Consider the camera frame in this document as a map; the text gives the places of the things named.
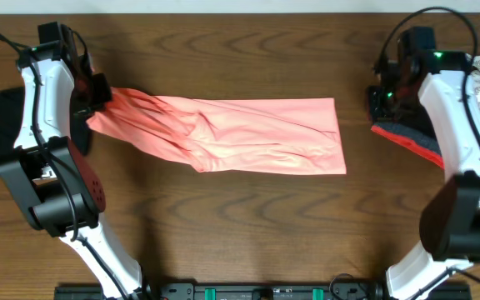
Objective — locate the coral pink t-shirt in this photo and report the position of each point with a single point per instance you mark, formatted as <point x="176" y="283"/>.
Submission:
<point x="283" y="136"/>

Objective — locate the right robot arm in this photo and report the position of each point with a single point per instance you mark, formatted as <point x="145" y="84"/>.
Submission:
<point x="425" y="102"/>

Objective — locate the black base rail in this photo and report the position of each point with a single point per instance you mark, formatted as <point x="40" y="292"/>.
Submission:
<point x="339" y="290"/>

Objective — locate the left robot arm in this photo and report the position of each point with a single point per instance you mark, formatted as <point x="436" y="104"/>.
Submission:
<point x="48" y="176"/>

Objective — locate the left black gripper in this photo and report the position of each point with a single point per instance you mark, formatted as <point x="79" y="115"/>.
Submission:
<point x="101" y="97"/>

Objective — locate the folded black garment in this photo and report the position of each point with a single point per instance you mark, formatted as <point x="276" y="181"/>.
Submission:
<point x="11" y="114"/>

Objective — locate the black shorts red waistband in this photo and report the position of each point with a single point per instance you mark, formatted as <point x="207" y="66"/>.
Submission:
<point x="412" y="139"/>

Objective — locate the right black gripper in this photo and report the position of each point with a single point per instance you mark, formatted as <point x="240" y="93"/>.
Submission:
<point x="375" y="111"/>

